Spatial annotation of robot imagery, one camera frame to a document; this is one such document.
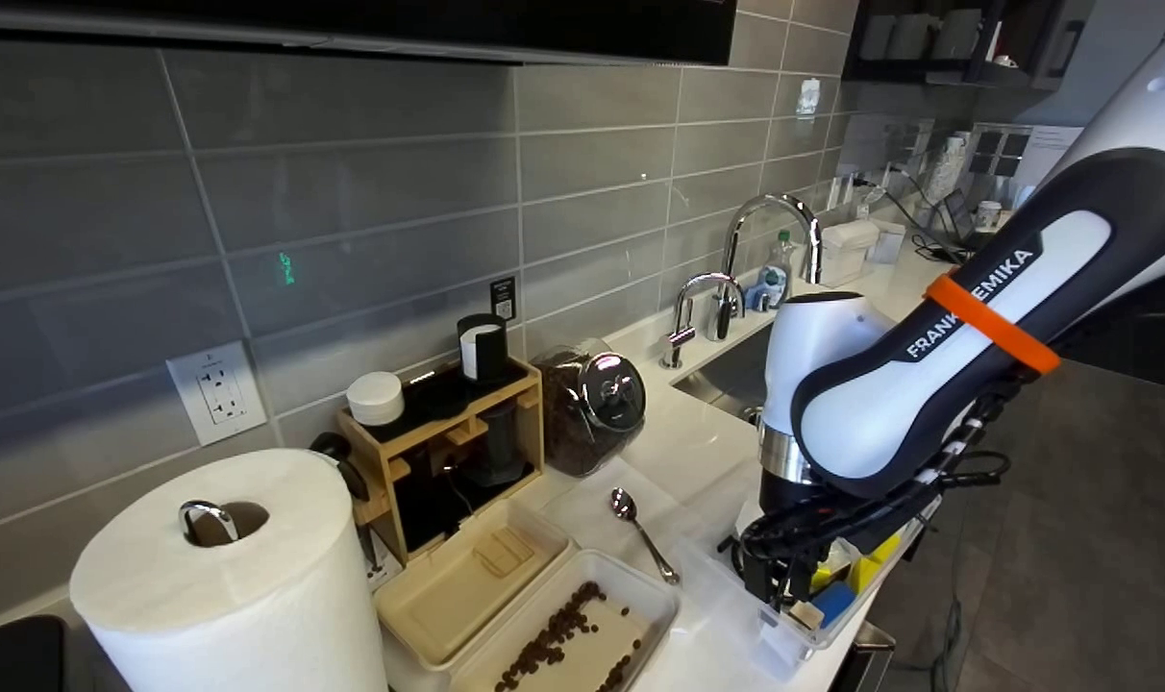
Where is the flat black object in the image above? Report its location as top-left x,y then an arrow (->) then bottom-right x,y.
0,613 -> 68,692

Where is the big clear plastic lunchbox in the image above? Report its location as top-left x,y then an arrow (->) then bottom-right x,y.
682,494 -> 931,677

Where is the white tray with brown crumbs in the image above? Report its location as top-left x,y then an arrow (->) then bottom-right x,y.
445,550 -> 686,692

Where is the white paper towel roll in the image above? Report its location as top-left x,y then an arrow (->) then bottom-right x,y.
66,445 -> 393,692

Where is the wooden organizer shelf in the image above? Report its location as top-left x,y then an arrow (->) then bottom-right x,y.
330,358 -> 552,571

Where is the dark wall shelf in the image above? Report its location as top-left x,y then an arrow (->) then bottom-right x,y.
845,0 -> 1084,94

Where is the small white round cup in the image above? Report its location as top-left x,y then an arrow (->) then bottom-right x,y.
343,369 -> 407,432

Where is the dark jar with metal lid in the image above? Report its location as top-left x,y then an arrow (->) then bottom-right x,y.
539,346 -> 652,481

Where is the wooden cutting board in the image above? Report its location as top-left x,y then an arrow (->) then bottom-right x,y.
368,498 -> 575,674

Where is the blue soap bottle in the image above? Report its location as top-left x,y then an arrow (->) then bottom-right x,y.
745,229 -> 799,320

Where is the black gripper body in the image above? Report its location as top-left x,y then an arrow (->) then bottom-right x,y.
745,473 -> 831,600

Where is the blue sponge piece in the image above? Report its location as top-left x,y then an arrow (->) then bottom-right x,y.
812,576 -> 863,628

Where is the metal spoon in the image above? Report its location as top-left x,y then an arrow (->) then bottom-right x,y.
603,487 -> 689,594

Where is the white box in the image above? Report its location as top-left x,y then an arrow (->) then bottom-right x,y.
821,213 -> 912,277

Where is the orange arm strap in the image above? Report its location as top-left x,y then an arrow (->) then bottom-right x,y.
925,271 -> 1066,382

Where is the black and white grinder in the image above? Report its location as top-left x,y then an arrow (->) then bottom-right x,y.
453,311 -> 513,385

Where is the black wall outlet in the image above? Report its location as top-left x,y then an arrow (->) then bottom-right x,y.
484,275 -> 518,322

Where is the small chrome faucet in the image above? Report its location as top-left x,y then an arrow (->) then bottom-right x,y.
661,271 -> 750,373

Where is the clear plastic lid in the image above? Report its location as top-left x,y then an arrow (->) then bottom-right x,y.
541,458 -> 689,557

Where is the white wall outlet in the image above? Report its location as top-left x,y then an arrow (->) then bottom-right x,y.
163,339 -> 271,451

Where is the metal paper towel holder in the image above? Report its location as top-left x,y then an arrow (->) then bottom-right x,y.
174,498 -> 248,550

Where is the small black round object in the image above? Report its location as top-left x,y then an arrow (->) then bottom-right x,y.
307,432 -> 375,505

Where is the yellow sponge piece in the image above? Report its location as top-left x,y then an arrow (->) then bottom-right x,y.
845,526 -> 905,594

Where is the large chrome faucet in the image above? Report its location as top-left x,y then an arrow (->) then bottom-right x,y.
725,189 -> 828,294

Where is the stainless steel sink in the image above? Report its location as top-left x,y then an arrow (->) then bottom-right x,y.
670,320 -> 780,428

